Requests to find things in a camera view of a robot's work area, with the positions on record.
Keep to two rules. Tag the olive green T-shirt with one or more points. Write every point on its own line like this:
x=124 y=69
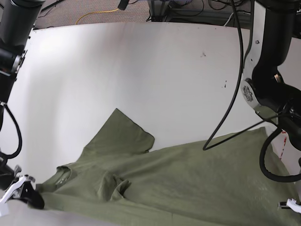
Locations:
x=120 y=179

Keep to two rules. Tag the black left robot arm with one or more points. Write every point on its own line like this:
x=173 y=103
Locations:
x=262 y=85

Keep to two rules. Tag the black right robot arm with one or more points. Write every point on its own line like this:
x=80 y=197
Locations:
x=16 y=23

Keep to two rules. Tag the red tape rectangle marking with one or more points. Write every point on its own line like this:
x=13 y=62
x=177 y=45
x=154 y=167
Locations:
x=283 y=137

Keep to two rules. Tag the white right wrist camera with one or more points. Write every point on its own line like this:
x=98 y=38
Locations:
x=14 y=190

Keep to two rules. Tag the aluminium frame base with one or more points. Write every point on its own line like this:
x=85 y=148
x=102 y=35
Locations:
x=161 y=10

